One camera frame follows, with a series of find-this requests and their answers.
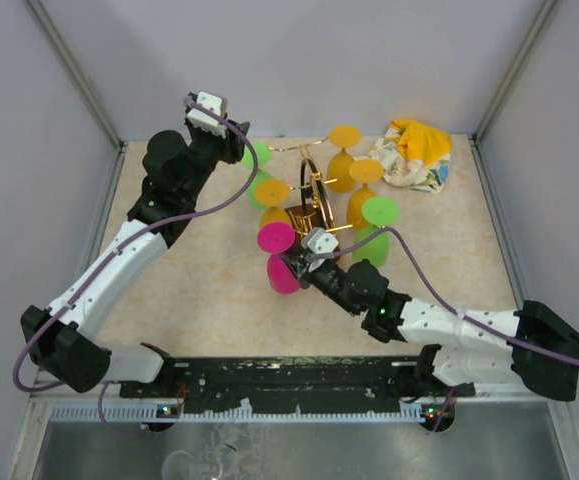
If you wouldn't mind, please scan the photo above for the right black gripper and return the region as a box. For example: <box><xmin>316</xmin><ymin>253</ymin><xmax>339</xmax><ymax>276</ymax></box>
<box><xmin>277</xmin><ymin>245</ymin><xmax>361</xmax><ymax>317</ymax></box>

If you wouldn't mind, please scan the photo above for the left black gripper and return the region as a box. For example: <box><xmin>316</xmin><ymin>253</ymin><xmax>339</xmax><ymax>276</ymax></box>
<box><xmin>180</xmin><ymin>110</ymin><xmax>249</xmax><ymax>202</ymax></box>

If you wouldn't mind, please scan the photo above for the green plastic wine glass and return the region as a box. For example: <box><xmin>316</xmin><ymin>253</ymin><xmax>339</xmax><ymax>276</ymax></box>
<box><xmin>240</xmin><ymin>142</ymin><xmax>272</xmax><ymax>210</ymax></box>
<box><xmin>352</xmin><ymin>196</ymin><xmax>401</xmax><ymax>267</ymax></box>

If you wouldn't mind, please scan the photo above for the gold wire wine glass rack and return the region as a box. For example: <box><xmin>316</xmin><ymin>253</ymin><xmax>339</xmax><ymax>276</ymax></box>
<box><xmin>269</xmin><ymin>138</ymin><xmax>352</xmax><ymax>245</ymax></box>

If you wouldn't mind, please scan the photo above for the pink plastic wine glass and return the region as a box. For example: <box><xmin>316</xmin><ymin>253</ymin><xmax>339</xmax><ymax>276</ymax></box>
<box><xmin>257</xmin><ymin>222</ymin><xmax>300</xmax><ymax>295</ymax></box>

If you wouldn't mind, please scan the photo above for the orange plastic wine glass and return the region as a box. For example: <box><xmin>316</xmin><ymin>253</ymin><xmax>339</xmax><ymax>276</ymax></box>
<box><xmin>346</xmin><ymin>159</ymin><xmax>384</xmax><ymax>230</ymax></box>
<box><xmin>254</xmin><ymin>179</ymin><xmax>291</xmax><ymax>228</ymax></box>
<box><xmin>326</xmin><ymin>125</ymin><xmax>361</xmax><ymax>194</ymax></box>

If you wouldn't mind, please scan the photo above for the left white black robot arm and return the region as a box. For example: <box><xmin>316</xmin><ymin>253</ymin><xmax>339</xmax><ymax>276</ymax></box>
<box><xmin>20</xmin><ymin>118</ymin><xmax>253</xmax><ymax>397</ymax></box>

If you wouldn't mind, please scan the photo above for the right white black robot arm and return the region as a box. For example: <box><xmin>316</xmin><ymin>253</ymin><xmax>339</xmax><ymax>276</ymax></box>
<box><xmin>279</xmin><ymin>248</ymin><xmax>579</xmax><ymax>402</ymax></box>

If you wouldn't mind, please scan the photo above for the clear wine glass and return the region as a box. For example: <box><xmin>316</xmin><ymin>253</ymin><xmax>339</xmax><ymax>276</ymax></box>
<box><xmin>161</xmin><ymin>438</ymin><xmax>243</xmax><ymax>479</ymax></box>

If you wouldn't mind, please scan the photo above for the yellow patterned cloth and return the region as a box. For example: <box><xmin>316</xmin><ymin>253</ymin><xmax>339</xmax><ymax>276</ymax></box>
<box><xmin>366</xmin><ymin>119</ymin><xmax>452</xmax><ymax>194</ymax></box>

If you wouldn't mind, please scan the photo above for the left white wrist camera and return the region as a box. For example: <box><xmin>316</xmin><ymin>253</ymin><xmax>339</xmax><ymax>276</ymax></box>
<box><xmin>185</xmin><ymin>91</ymin><xmax>228</xmax><ymax>138</ymax></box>

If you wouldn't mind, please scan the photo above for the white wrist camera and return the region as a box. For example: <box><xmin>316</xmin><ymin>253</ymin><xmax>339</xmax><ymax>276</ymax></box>
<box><xmin>301</xmin><ymin>227</ymin><xmax>339</xmax><ymax>260</ymax></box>
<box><xmin>185</xmin><ymin>91</ymin><xmax>228</xmax><ymax>138</ymax></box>

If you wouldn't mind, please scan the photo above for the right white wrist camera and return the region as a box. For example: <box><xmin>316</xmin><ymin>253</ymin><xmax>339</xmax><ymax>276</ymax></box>
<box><xmin>301</xmin><ymin>227</ymin><xmax>339</xmax><ymax>260</ymax></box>

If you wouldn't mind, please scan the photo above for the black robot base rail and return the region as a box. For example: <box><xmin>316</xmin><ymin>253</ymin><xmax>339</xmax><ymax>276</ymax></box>
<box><xmin>120</xmin><ymin>347</ymin><xmax>475</xmax><ymax>424</ymax></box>

